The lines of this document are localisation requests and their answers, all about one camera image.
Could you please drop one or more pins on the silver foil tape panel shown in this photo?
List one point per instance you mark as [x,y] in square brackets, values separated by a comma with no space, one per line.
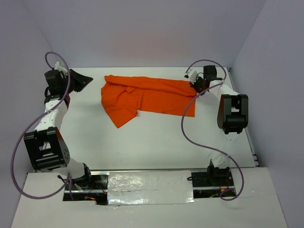
[149,188]

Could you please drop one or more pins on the orange t-shirt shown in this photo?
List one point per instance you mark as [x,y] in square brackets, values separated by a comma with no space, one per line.
[123,96]

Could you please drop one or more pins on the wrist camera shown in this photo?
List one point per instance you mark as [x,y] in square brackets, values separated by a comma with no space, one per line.
[60,66]
[191,75]

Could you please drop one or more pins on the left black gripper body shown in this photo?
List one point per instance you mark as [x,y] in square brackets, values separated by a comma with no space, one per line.
[65,80]

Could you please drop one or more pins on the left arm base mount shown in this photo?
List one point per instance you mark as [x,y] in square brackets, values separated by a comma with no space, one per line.
[95,190]

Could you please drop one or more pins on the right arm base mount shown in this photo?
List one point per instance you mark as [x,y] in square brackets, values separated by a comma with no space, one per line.
[212,183]

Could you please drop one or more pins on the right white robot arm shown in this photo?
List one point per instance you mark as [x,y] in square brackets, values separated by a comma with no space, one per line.
[232,116]

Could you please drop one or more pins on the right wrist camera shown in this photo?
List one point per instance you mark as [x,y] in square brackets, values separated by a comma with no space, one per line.
[191,75]

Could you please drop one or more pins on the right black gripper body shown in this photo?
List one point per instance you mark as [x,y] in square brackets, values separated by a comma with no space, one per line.
[200,82]

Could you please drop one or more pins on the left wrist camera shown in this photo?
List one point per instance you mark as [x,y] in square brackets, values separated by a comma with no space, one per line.
[60,66]

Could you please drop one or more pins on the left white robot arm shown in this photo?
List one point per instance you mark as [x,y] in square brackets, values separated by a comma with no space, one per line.
[45,145]

